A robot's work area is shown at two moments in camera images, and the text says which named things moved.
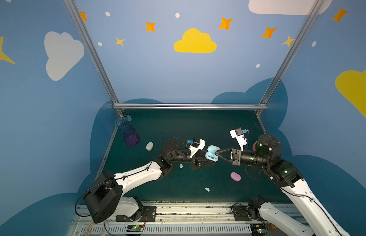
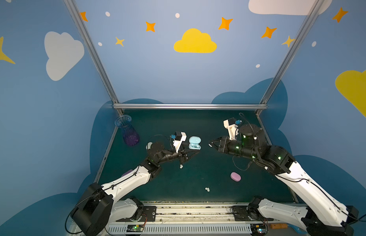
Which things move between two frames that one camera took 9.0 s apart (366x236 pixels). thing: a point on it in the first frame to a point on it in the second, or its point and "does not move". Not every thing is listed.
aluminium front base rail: [218, 220] does not move
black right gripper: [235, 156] to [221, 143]
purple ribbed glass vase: [130, 135] does not move
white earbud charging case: [149, 146] does not move
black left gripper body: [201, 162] to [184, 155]
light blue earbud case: [211, 153] to [194, 141]
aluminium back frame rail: [189, 106] does not move
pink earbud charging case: [235, 177] does not move
